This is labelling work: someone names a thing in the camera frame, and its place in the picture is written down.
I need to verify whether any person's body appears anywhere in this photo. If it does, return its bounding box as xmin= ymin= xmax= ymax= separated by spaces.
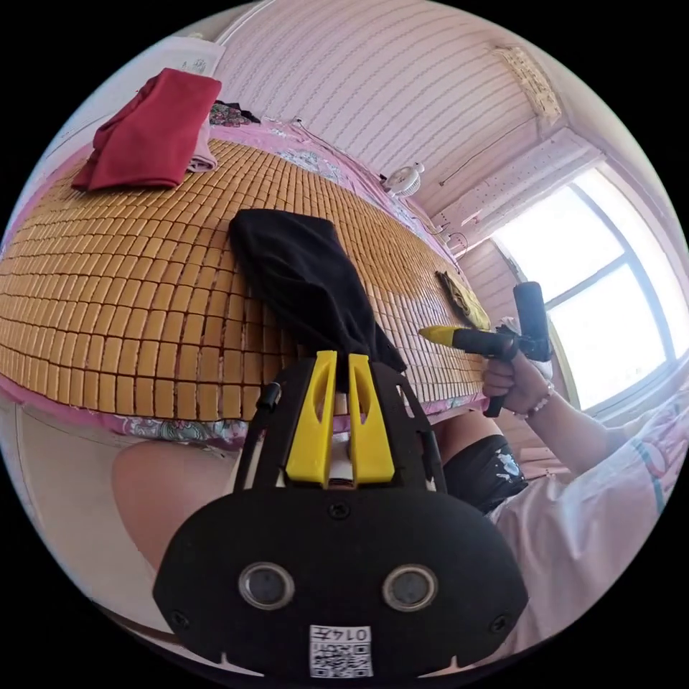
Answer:
xmin=111 ymin=397 xmax=689 ymax=670

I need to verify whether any white pillow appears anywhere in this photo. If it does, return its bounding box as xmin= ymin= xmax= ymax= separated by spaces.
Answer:
xmin=160 ymin=34 xmax=228 ymax=83

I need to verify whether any black long sleeve shirt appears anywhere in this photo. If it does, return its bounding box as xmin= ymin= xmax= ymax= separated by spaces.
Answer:
xmin=228 ymin=208 xmax=408 ymax=390

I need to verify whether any window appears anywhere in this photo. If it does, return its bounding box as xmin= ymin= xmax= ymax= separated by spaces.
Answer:
xmin=490 ymin=165 xmax=689 ymax=416

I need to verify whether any bed with woven mat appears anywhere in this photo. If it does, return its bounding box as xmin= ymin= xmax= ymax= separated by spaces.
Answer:
xmin=0 ymin=116 xmax=492 ymax=449

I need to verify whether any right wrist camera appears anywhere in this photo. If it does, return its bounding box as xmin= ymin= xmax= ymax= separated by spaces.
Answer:
xmin=512 ymin=281 xmax=554 ymax=362

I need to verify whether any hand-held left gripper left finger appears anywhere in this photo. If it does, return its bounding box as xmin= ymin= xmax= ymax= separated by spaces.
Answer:
xmin=284 ymin=350 xmax=339 ymax=489

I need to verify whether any yellow and dark cloth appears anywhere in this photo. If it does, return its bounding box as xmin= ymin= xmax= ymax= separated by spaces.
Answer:
xmin=434 ymin=268 xmax=492 ymax=331

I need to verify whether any pile of clothes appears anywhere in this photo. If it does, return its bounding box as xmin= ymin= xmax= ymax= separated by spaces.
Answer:
xmin=70 ymin=67 xmax=223 ymax=192

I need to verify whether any person's right forearm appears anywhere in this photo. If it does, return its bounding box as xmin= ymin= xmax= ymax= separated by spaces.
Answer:
xmin=525 ymin=385 xmax=642 ymax=479

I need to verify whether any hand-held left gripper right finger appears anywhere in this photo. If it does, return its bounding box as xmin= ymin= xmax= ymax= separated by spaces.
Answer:
xmin=348 ymin=353 xmax=397 ymax=486

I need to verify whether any white fan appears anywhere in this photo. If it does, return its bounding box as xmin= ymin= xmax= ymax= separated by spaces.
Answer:
xmin=383 ymin=160 xmax=427 ymax=198

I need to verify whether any dark floral cloth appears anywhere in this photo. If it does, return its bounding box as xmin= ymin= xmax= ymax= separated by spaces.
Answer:
xmin=208 ymin=98 xmax=263 ymax=128

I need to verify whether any person's right hand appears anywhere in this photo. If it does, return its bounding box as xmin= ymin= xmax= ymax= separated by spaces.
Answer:
xmin=481 ymin=350 xmax=556 ymax=421

